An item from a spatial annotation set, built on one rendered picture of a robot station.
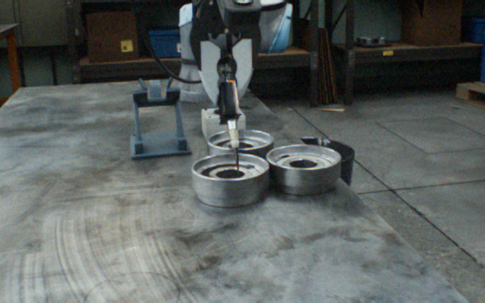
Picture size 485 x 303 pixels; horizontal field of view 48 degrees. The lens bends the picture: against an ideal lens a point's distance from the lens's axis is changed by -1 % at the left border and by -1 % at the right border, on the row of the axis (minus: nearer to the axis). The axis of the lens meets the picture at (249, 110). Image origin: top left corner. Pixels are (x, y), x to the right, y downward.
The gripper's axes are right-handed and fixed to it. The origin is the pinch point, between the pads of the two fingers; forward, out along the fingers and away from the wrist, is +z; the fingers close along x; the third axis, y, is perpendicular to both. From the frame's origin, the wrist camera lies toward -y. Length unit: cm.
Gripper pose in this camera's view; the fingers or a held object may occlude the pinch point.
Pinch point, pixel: (226, 96)
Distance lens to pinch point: 75.5
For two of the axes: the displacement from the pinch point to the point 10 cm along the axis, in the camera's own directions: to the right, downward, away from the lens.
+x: -9.8, 0.7, -2.1
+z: 0.2, 9.7, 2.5
